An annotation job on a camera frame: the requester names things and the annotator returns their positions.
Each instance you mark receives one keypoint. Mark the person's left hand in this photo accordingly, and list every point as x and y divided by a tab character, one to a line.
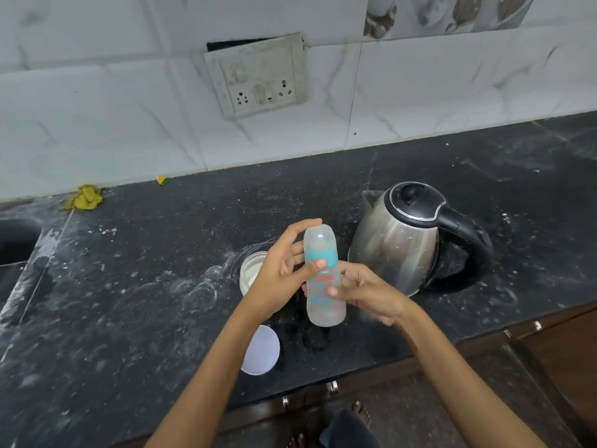
275	279

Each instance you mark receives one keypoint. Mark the person's right hand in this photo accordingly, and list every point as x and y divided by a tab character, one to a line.
373	296

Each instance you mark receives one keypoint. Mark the person's right thumb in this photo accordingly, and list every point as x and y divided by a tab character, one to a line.
343	290

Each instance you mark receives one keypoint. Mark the person's left thumb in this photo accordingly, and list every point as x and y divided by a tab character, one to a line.
305	271

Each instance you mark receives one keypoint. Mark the person's left middle finger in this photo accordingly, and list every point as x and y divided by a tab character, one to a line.
296	248

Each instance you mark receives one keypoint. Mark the clear baby bottle blue print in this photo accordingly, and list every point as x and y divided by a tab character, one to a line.
326	307

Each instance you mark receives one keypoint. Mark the person's left forearm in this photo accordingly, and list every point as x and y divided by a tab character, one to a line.
219	377

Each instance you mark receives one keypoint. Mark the person's right forearm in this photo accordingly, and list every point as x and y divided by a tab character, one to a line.
457	377

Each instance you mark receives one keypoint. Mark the white jar of powder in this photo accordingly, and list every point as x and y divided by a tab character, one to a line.
251	272

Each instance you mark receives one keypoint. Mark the stainless steel electric kettle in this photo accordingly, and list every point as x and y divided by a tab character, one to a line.
396	242

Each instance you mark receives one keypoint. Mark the white round jar lid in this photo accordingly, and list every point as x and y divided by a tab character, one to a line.
262	350

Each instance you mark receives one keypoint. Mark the person's right foot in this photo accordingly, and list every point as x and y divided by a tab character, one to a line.
362	412

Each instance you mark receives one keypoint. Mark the person's foot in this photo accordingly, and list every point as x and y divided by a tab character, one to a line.
296	442
362	412

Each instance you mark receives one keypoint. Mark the person's dark trouser leg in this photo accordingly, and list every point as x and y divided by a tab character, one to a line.
347	431

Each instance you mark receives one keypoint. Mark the person's left foot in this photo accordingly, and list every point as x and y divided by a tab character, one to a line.
296	442

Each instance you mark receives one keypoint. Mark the crumpled yellow cloth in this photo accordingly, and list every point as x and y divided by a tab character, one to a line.
85	198

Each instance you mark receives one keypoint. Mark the brown wooden cabinet front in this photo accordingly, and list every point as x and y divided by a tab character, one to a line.
571	363

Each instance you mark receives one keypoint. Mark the dark kitchen sink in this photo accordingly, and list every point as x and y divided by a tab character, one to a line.
16	240

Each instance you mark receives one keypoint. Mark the white wall socket plate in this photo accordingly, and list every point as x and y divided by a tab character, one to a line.
256	76

